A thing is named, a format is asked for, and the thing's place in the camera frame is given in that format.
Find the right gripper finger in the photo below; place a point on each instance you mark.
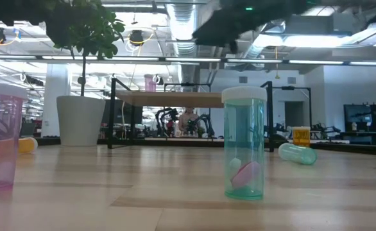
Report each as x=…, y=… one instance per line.
x=202, y=37

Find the pink medicine bottle white cap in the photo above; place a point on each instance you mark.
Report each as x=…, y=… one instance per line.
x=2, y=128
x=149, y=84

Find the green bottle with pink pill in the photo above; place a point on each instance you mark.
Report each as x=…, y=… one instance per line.
x=244, y=134

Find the orange medicine bottle white cap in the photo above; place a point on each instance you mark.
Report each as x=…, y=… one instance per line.
x=301, y=138
x=27, y=145

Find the green medicine bottle white cap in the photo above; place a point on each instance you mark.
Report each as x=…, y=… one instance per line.
x=297, y=154

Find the black background robot arm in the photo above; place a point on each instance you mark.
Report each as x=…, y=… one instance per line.
x=172, y=114
x=207, y=123

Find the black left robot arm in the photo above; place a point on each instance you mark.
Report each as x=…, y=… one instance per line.
x=14, y=11

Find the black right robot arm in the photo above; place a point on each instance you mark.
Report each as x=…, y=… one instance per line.
x=271, y=9

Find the wooden shelf black metal legs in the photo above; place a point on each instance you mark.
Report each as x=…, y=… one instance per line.
x=175, y=99

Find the person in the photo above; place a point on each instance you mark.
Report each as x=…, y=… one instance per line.
x=188, y=119

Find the grey door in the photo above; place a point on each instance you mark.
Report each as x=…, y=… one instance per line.
x=294, y=114

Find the green leafy plant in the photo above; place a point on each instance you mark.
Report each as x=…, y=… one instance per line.
x=88, y=25

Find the white pill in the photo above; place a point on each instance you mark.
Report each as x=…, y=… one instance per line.
x=235, y=164

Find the pink oval pill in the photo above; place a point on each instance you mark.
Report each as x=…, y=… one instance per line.
x=247, y=174

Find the silver round ceiling duct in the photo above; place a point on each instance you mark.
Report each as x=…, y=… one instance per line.
x=183, y=29

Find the silver slanted ceiling duct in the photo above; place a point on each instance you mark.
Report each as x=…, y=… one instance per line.
x=255, y=48

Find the black metal frame stand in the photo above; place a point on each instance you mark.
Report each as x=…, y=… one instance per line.
x=188, y=84
x=290, y=87

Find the black wall monitor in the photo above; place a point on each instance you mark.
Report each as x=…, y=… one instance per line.
x=364, y=117

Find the black aluminium table frame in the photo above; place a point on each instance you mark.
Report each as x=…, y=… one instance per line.
x=351, y=149

